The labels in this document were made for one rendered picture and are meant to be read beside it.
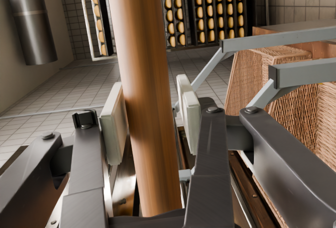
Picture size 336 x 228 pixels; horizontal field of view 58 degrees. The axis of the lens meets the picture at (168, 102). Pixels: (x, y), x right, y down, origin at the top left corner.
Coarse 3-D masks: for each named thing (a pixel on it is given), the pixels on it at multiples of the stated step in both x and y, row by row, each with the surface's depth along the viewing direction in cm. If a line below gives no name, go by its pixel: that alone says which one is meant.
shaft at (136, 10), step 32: (128, 0) 16; (160, 0) 18; (128, 32) 17; (160, 32) 18; (128, 64) 18; (160, 64) 18; (128, 96) 18; (160, 96) 18; (160, 128) 19; (160, 160) 20; (160, 192) 20
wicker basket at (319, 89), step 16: (288, 96) 115; (304, 96) 115; (320, 96) 114; (272, 112) 116; (288, 112) 117; (304, 112) 117; (320, 112) 116; (288, 128) 119; (304, 128) 119; (320, 144) 118; (272, 208) 105
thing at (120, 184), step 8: (128, 128) 166; (128, 136) 160; (128, 144) 154; (128, 152) 149; (128, 160) 144; (112, 168) 121; (120, 168) 125; (128, 168) 139; (112, 176) 115; (120, 176) 121; (128, 176) 135; (112, 184) 109; (120, 184) 118; (128, 184) 130; (112, 192) 105; (120, 192) 115; (128, 192) 126; (112, 200) 102; (120, 200) 112; (128, 200) 123; (112, 208) 100; (120, 208) 109; (128, 208) 119
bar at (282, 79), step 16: (288, 32) 106; (304, 32) 106; (320, 32) 106; (224, 48) 106; (240, 48) 106; (208, 64) 108; (288, 64) 62; (304, 64) 60; (320, 64) 60; (272, 80) 62; (288, 80) 60; (304, 80) 60; (320, 80) 61; (256, 96) 63; (272, 96) 62; (176, 128) 96; (176, 144) 84
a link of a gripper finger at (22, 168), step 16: (32, 144) 14; (48, 144) 14; (16, 160) 13; (32, 160) 13; (48, 160) 13; (0, 176) 12; (16, 176) 12; (32, 176) 12; (48, 176) 13; (64, 176) 15; (0, 192) 11; (16, 192) 10; (32, 192) 12; (48, 192) 13; (0, 208) 10; (16, 208) 10; (32, 208) 11; (48, 208) 13; (0, 224) 9; (16, 224) 10; (32, 224) 11
